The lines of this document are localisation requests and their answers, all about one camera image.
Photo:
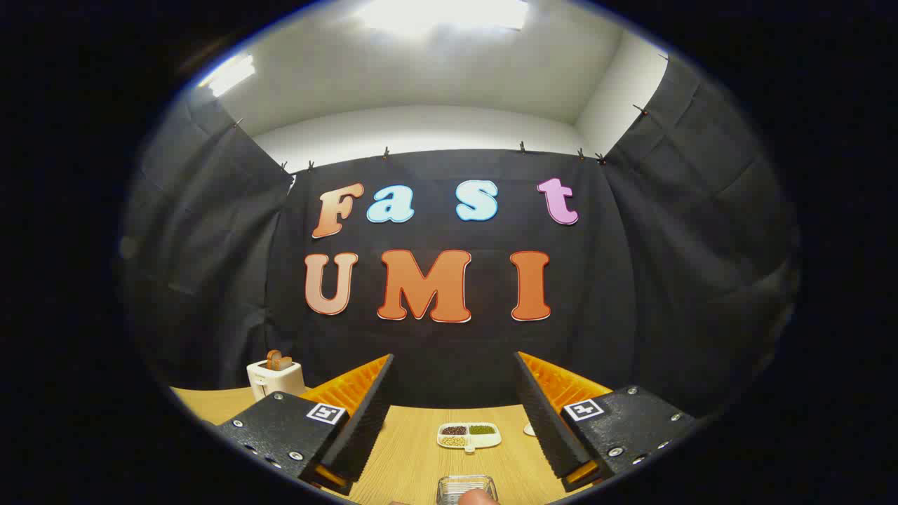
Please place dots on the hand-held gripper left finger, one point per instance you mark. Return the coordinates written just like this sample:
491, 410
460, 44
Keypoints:
365, 421

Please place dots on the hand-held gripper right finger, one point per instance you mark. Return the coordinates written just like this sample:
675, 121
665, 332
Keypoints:
547, 421

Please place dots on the pile of green beans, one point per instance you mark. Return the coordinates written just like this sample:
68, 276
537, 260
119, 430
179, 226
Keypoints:
482, 429

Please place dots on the white divided dish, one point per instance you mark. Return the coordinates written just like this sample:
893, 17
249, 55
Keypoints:
484, 440

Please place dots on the pile of red beans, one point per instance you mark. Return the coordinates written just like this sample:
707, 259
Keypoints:
454, 430

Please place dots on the pile of yellow soybeans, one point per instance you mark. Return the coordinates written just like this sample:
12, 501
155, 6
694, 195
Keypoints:
454, 441

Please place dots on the white toaster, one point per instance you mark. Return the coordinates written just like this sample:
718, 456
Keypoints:
277, 382

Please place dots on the steel perforated basket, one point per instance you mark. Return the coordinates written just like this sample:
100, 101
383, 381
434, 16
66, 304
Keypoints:
452, 487

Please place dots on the black backdrop cloth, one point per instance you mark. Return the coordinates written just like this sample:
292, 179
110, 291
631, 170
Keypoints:
435, 231

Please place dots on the ceiling light panel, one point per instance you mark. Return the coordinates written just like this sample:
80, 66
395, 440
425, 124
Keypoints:
228, 73
442, 14

